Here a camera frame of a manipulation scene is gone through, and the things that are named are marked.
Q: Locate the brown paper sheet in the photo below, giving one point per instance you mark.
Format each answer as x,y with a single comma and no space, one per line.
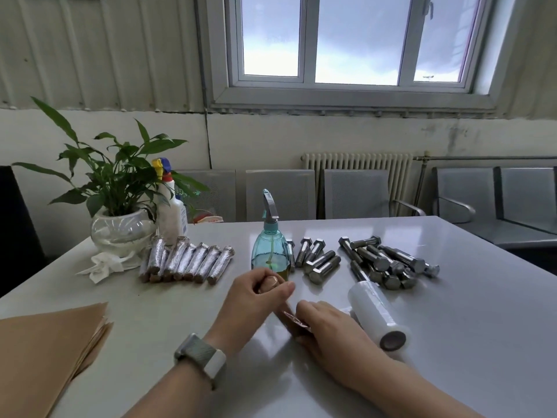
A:
299,323

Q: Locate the white spray bottle colourful nozzle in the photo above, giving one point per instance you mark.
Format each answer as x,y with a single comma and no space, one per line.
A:
172,222

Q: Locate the stack of brown paper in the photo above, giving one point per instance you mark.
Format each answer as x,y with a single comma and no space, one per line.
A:
39,356

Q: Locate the clear glass plant pot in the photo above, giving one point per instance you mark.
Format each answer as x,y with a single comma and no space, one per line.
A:
122,232

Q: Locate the person's right hand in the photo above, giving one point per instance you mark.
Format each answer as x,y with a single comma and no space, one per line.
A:
339,343

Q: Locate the teal spray bottle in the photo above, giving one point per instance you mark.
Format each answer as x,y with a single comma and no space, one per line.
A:
270,248

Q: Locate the smartwatch with grey band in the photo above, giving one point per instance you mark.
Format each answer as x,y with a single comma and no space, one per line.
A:
200,359

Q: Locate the grey metal chair with armrest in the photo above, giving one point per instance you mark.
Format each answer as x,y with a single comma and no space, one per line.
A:
357,193

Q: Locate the white cling film roll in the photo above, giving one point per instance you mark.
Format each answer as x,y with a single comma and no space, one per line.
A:
370,309

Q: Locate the red packet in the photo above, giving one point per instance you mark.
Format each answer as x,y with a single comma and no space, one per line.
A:
209,218

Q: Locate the white framed window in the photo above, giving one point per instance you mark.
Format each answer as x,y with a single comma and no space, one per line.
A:
310,39

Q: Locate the row of bolts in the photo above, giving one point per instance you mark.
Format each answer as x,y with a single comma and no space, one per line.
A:
191,261

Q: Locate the pile of steel bolts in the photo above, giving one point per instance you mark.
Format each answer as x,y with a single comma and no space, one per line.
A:
324,267

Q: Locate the person's left hand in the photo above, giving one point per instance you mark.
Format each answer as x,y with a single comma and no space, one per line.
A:
248,309

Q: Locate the grey metal bench seat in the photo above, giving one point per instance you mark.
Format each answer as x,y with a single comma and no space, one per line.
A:
465,191
526,195

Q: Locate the crumpled white tissue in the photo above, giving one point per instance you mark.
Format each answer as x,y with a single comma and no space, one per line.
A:
106,265

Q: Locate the person's left forearm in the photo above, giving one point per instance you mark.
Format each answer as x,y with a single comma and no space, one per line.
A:
174,396

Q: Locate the green leafy plant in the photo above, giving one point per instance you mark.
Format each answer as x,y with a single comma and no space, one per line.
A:
113,178

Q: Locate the white wall radiator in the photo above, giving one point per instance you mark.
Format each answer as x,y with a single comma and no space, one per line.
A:
357,161

